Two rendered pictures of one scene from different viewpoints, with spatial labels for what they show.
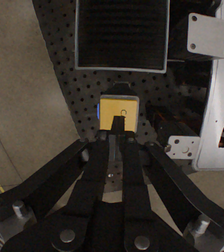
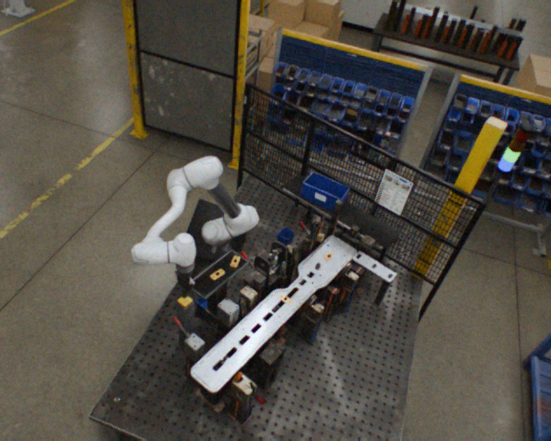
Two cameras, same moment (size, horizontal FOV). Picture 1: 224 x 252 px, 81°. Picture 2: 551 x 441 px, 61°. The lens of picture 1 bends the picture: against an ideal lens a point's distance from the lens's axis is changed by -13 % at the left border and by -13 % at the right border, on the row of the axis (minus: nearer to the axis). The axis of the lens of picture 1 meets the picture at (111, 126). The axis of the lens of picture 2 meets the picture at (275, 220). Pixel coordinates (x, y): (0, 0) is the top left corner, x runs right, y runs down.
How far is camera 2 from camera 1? 2.45 m
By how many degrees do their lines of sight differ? 63
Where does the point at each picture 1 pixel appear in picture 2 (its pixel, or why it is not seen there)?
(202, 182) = not seen: outside the picture
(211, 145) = (208, 363)
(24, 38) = (142, 287)
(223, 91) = (230, 342)
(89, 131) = (141, 354)
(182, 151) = (192, 343)
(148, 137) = (175, 388)
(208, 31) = (228, 304)
